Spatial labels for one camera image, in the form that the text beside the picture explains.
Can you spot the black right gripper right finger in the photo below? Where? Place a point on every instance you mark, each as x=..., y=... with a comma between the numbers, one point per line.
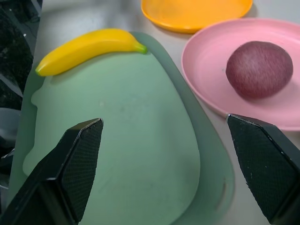
x=269, y=168

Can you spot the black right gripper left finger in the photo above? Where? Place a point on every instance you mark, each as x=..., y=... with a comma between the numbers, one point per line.
x=58, y=175

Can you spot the pink plastic plate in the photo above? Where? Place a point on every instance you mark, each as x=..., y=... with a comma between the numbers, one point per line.
x=211, y=70

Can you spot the orange plastic plate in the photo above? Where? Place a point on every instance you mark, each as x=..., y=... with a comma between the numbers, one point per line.
x=194, y=14

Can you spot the dark red round fruit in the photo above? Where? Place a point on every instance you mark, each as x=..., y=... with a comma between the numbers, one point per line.
x=259, y=69

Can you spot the yellow toy banana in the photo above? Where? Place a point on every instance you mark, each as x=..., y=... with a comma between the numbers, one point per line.
x=89, y=50

